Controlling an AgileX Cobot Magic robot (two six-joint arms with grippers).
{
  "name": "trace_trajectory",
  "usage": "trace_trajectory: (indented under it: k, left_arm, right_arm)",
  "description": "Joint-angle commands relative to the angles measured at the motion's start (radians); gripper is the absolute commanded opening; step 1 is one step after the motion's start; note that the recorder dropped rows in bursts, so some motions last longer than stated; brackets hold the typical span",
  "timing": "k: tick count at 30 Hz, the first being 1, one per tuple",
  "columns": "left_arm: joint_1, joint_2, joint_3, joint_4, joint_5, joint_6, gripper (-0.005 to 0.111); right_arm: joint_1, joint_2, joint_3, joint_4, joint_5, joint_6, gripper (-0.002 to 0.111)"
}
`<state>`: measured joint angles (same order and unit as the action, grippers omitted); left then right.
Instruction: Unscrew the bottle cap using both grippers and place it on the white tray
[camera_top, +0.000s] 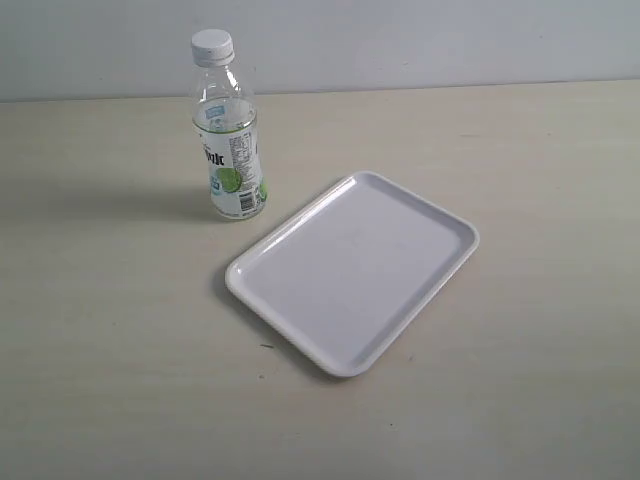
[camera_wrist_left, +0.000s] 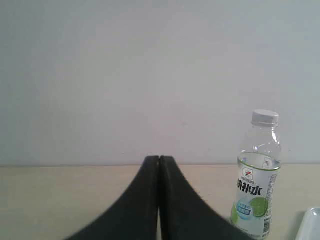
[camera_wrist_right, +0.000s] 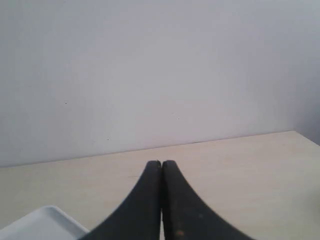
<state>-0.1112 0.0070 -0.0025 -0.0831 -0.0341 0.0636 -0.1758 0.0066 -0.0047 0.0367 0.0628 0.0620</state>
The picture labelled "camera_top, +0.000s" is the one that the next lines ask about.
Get white bottle cap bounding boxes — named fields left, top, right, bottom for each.
left=191, top=29, right=235, bottom=68

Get clear plastic drink bottle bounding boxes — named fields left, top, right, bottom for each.
left=192, top=48, right=267, bottom=219

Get white rectangular plastic tray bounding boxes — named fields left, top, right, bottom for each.
left=225, top=171, right=480, bottom=378

